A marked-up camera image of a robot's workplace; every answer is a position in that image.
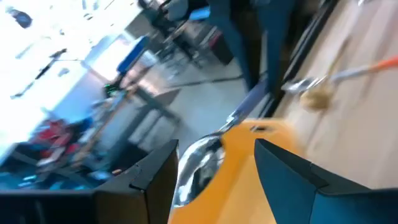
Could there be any purple-handled silver spoon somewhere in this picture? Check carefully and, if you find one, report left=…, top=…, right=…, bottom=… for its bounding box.
left=172, top=79, right=270, bottom=208

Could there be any black aluminium table frame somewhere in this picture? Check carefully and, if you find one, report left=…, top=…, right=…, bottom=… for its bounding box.
left=264, top=0, right=340, bottom=119

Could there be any orange-handled silver spoon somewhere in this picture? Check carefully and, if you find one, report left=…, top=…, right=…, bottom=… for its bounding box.
left=281, top=55, right=398, bottom=96

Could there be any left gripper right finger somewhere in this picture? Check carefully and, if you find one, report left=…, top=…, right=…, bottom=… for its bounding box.
left=254, top=138, right=398, bottom=224

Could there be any yellow plastic bin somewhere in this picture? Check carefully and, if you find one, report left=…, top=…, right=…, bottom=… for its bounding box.
left=167, top=119, right=303, bottom=224

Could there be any gold spoon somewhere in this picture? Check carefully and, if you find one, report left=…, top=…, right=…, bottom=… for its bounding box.
left=300, top=35, right=354, bottom=113

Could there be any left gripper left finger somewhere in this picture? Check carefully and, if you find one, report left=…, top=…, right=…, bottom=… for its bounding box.
left=0, top=139, right=180, bottom=224

